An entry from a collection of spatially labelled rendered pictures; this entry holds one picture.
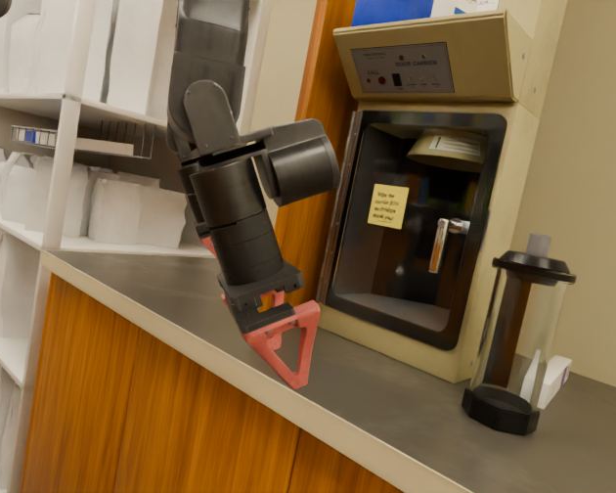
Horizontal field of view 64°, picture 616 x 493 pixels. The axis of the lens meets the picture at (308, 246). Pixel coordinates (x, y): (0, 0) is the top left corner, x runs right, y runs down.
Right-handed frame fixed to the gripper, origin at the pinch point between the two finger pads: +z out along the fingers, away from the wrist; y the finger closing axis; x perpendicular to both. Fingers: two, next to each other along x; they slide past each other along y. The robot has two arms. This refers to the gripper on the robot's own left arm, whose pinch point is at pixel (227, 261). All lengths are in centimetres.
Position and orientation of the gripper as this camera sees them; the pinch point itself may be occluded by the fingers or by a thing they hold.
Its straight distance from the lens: 96.8
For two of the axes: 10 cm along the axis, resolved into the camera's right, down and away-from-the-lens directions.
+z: 3.0, 9.3, 2.3
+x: -9.1, 3.5, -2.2
